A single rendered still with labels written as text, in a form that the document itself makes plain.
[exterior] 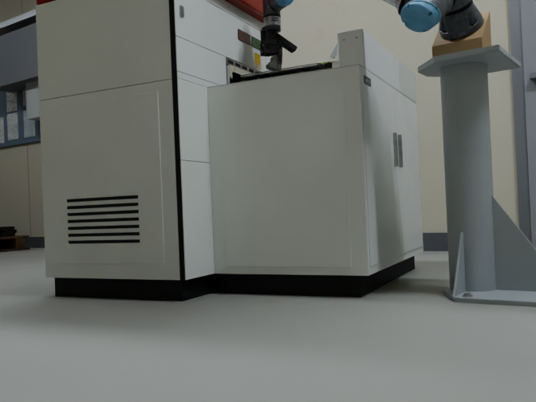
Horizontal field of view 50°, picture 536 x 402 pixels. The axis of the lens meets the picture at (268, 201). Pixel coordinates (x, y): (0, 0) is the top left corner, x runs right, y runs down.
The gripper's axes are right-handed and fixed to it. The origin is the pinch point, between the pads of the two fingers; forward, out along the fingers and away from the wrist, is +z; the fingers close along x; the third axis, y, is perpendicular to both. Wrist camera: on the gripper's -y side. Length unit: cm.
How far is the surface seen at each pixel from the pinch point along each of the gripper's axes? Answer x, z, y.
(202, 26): 15.8, -14.5, 35.2
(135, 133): 17, 28, 63
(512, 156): -61, 34, -165
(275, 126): 34.5, 27.9, 12.6
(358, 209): 54, 60, -11
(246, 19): -12.8, -27.7, 10.3
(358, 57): 50, 5, -15
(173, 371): 120, 91, 61
